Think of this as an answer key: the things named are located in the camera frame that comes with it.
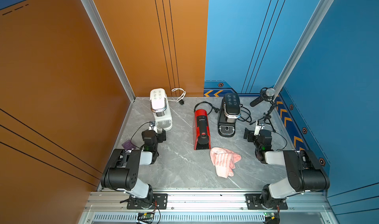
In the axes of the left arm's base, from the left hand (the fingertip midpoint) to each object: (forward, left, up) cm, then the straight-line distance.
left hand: (155, 127), depth 95 cm
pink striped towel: (-20, -42, -2) cm, 47 cm away
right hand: (0, -63, 0) cm, 63 cm away
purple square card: (-12, +14, 0) cm, 19 cm away
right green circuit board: (-45, -63, -9) cm, 78 cm away
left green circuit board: (-47, -1, -10) cm, 48 cm away
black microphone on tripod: (+13, -70, +17) cm, 73 cm away
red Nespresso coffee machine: (-14, -30, +10) cm, 35 cm away
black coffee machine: (+2, -45, +16) cm, 48 cm away
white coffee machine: (+5, -5, +15) cm, 16 cm away
